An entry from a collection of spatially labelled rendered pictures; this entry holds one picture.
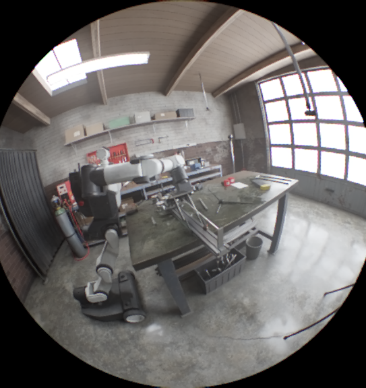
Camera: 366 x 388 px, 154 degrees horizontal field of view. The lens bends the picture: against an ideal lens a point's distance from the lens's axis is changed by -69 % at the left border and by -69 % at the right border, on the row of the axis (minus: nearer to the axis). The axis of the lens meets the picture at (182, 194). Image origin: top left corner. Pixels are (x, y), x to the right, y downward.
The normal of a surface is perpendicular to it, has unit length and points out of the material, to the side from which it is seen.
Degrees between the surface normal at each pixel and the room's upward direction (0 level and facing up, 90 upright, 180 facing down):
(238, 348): 0
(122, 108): 90
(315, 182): 90
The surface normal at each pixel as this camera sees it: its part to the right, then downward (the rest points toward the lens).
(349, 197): -0.90, 0.29
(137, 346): -0.17, -0.93
